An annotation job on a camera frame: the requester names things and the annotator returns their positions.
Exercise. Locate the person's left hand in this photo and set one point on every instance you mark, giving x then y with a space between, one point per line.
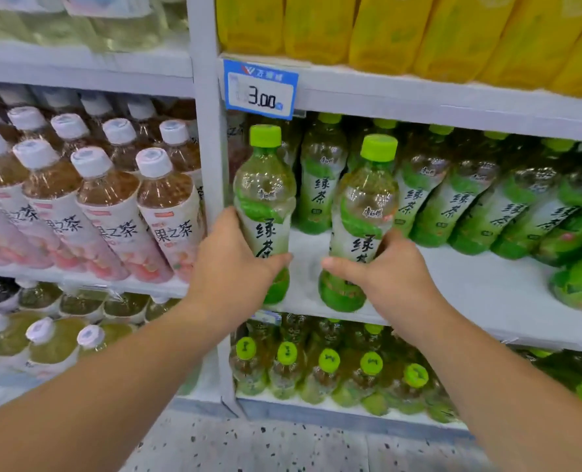
222 275

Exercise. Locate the person's right hand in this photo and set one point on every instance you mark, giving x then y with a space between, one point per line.
399 289

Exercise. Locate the person's right thumb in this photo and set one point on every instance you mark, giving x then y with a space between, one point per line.
342 268

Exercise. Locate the person's left thumb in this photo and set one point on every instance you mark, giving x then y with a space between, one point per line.
271 266

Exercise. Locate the green label tea bottle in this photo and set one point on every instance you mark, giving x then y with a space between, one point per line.
364 201
265 191

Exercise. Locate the person's left forearm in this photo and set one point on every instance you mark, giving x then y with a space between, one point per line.
99 388

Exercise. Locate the person's right forearm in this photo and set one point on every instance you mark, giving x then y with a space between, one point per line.
507 403

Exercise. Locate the group of green-capped small bottles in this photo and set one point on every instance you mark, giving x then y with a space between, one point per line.
330 363

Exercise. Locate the row of green tea bottles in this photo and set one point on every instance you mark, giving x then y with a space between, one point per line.
467 206

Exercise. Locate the white metal shelf unit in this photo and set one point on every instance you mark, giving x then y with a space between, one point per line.
394 100

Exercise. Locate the blue and white price tag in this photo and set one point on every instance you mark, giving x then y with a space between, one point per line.
260 89

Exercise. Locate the group of pink-label tea bottles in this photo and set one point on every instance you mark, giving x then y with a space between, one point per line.
89 201

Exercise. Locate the green wrapped drink bottle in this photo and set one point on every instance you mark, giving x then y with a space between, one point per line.
573 230
578 280

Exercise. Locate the group of white-capped yellow-green bottles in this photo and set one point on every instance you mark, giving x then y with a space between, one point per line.
45 339

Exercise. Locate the row of yellow drink bottles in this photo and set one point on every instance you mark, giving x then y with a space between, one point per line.
418 29

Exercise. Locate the row of clear drink bottles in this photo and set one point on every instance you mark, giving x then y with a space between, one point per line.
84 19

